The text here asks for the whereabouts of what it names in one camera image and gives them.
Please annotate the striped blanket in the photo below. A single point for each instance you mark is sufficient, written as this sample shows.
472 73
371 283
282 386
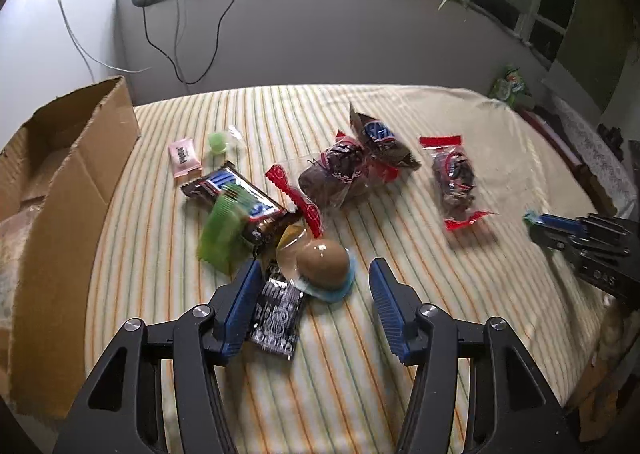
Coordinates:
400 234

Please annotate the brown jelly cup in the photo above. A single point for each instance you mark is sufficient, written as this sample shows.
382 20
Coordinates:
320 261

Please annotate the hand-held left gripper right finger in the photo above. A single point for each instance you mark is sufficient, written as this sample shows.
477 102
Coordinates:
387 304

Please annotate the black snack packet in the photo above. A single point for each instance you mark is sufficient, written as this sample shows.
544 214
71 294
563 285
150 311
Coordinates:
277 314

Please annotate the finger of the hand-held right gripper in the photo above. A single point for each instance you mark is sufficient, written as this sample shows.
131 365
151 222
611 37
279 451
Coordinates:
547 240
557 223

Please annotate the green snack packet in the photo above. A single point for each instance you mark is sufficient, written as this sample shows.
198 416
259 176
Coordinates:
220 229

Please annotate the pink candy packet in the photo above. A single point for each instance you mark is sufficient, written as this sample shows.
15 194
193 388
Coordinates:
184 159

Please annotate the white lace cloth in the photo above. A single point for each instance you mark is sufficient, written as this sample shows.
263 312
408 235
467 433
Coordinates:
585 144

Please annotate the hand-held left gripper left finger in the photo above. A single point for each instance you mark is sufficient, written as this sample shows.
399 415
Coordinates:
242 304

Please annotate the cardboard box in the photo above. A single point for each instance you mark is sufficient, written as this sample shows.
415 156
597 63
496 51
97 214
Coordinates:
65 214

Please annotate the green snack bags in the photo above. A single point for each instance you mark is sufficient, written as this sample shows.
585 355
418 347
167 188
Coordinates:
507 84

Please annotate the green candy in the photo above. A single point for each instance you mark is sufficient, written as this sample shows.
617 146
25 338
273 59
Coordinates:
218 142

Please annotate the brown chocolate bar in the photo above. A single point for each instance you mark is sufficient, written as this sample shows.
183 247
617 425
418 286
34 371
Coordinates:
382 134
265 211

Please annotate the clear red-edged brownie packet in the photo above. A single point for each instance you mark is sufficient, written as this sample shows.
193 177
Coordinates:
452 174
330 174

